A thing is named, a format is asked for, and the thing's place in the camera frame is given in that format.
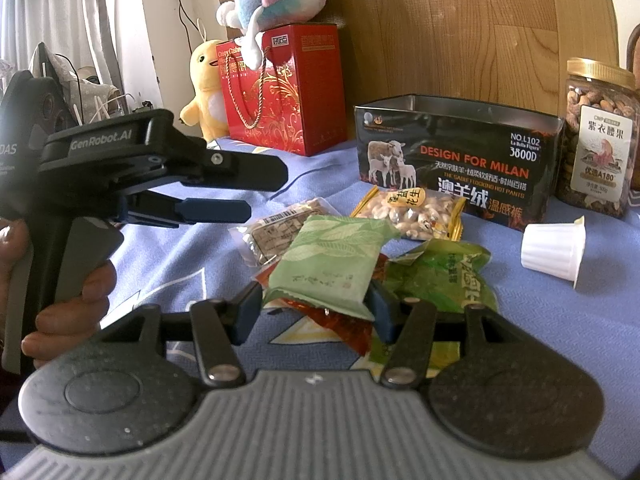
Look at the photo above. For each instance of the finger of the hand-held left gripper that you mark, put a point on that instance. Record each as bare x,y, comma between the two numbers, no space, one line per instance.
215,211
235,170

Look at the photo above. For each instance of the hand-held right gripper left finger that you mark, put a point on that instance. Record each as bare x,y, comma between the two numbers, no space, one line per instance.
247,310

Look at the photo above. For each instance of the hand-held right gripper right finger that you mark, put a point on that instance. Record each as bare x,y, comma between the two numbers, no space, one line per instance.
382,310

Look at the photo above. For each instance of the dark green snack packet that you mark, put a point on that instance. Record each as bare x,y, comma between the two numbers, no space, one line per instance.
440,270

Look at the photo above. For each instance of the light green snack packet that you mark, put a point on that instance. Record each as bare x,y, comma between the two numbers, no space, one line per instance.
325,260

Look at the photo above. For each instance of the black tin box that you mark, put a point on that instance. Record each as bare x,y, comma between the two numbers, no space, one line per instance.
450,160

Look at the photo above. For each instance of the person's left hand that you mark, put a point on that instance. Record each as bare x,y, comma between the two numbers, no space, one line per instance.
75,310

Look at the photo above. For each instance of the red snack packet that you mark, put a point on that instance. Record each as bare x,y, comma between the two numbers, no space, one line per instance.
345,330

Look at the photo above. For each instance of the clear pumpkin seed packet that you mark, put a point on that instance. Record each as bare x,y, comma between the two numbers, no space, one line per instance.
270,240

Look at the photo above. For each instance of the yellow chick plush toy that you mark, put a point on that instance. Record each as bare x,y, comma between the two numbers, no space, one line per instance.
207,90

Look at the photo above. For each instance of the grey patterned cloth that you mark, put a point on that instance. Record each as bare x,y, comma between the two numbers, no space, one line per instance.
90,85

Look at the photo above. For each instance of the red gift box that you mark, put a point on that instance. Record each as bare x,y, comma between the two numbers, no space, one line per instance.
300,100

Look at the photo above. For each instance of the yellow peanut packet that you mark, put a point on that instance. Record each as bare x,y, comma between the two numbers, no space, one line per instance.
410,210

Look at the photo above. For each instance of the blue printed bedsheet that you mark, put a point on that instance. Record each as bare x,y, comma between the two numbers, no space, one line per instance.
525,335

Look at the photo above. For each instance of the white curtain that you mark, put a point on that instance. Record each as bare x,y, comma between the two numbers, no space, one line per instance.
65,5

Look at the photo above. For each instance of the white jelly cup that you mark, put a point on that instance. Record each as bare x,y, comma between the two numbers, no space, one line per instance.
550,250

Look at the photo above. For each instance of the clear nut jar gold lid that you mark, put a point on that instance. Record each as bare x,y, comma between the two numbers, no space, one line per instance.
600,160

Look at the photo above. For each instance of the wooden headboard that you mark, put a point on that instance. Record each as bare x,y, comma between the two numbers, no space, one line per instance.
475,25

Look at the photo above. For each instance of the brown chair back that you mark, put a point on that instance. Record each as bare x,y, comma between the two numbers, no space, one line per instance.
635,50

